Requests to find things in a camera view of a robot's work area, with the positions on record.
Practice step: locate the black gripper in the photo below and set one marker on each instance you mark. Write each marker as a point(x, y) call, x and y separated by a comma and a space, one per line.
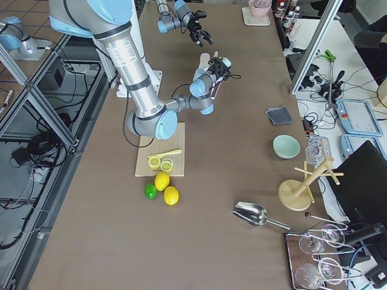
point(218, 69)
point(195, 28)

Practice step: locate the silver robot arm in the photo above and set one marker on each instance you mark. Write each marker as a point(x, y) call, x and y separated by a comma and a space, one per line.
point(109, 22)
point(182, 18)

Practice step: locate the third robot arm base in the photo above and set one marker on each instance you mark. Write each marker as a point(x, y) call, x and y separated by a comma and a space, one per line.
point(17, 41)

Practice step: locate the white tray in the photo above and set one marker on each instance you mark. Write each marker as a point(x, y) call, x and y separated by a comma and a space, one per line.
point(260, 20)

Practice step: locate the pink bowl on tray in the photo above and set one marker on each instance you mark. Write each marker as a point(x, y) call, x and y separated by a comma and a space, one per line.
point(259, 7)

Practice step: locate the pink cloth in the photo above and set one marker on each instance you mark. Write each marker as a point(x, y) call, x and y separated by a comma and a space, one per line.
point(274, 108)

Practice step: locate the grey cloth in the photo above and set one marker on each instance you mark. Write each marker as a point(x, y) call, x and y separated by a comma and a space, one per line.
point(279, 117)

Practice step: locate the wooden cutting board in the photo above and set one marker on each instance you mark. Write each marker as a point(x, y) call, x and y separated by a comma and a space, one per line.
point(177, 141)

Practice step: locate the yellow plastic knife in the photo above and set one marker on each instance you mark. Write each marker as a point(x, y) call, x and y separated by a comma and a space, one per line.
point(171, 152)

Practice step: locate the mint green bowl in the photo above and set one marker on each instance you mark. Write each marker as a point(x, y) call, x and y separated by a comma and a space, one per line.
point(286, 147)

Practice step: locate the lemon slice front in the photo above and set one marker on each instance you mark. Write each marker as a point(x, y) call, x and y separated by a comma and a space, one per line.
point(154, 162)

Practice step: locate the yellow lemon upper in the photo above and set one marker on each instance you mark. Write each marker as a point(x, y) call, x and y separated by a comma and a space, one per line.
point(162, 180)

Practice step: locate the yellow lemon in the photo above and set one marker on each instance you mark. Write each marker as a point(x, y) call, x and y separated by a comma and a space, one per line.
point(162, 180)
point(171, 195)

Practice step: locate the yellow lemon lower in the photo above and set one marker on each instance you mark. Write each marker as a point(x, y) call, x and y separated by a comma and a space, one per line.
point(171, 195)

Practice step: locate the green lime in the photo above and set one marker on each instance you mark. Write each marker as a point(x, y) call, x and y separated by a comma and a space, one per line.
point(150, 191)

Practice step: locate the blue teach pendant upper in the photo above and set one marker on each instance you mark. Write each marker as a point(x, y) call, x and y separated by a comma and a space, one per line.
point(357, 117)

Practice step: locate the blue teach pendant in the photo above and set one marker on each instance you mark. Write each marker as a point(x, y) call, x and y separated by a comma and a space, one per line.
point(351, 142)
point(357, 117)

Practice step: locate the wooden mug tree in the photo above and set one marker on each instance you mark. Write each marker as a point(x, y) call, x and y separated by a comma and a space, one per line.
point(296, 195)

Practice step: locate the blue teach pendant lower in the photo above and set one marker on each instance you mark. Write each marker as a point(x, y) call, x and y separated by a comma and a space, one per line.
point(351, 142)

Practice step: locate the metal scoop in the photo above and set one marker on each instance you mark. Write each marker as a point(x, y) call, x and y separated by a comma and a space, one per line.
point(255, 214)

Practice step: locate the black monitor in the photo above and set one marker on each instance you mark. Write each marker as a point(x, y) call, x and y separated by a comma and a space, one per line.
point(361, 194)

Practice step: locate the wine glass rack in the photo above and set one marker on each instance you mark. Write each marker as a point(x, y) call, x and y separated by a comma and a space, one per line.
point(314, 257)

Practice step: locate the aluminium frame post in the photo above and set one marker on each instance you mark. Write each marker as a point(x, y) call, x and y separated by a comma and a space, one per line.
point(320, 32)

